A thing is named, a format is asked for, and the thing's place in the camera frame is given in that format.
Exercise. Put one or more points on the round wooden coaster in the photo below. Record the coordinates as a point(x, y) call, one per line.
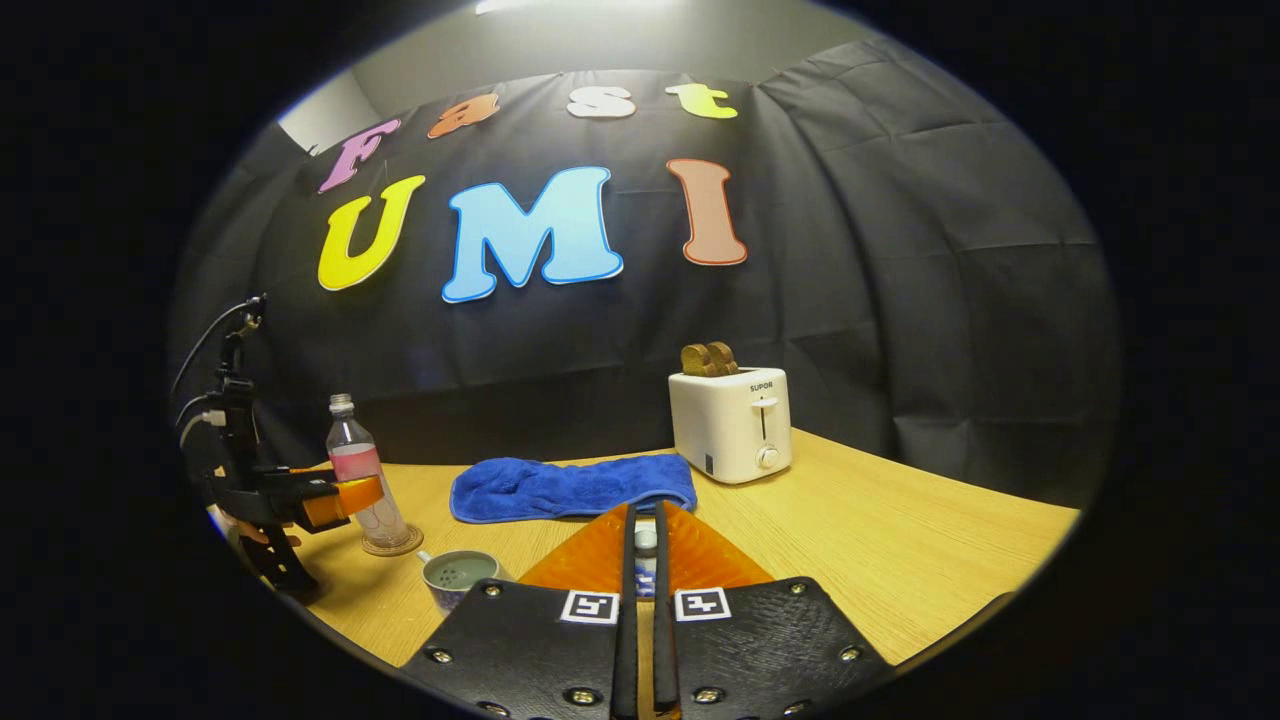
point(405, 545)

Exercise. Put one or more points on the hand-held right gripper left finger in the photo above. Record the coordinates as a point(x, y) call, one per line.
point(625, 640)

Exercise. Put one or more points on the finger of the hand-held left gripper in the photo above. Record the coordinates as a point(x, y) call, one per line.
point(340, 500)

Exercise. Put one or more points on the blue towel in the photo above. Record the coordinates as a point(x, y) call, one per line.
point(560, 488)

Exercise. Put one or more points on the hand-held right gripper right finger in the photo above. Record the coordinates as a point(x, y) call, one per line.
point(664, 640)

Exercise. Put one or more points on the ceiling light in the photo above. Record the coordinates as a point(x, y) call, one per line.
point(570, 5)

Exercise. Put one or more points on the white toaster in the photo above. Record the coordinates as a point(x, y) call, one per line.
point(725, 430)

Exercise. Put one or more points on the brown bread slice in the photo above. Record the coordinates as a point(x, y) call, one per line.
point(724, 358)
point(695, 361)

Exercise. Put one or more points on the clear water bottle pink label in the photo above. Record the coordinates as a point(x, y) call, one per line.
point(360, 470)

